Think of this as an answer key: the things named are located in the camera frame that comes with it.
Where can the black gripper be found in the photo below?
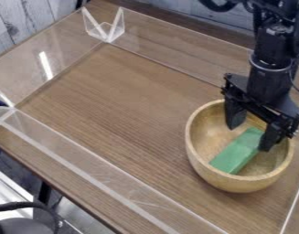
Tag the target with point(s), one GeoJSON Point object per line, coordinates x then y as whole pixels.
{"type": "Point", "coordinates": [262, 94]}

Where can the green rectangular block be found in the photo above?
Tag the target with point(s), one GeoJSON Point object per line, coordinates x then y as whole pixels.
{"type": "Point", "coordinates": [236, 154]}

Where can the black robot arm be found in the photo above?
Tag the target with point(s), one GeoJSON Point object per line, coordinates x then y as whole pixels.
{"type": "Point", "coordinates": [275, 23]}

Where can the brown wooden bowl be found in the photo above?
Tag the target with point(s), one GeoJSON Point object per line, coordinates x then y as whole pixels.
{"type": "Point", "coordinates": [207, 136]}

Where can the black table leg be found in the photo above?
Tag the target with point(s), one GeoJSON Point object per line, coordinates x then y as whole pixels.
{"type": "Point", "coordinates": [44, 193]}

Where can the clear acrylic enclosure wall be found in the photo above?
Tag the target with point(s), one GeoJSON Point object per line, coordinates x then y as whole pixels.
{"type": "Point", "coordinates": [95, 119]}

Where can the clear acrylic corner bracket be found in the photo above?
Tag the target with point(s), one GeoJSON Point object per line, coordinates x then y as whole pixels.
{"type": "Point", "coordinates": [103, 31]}

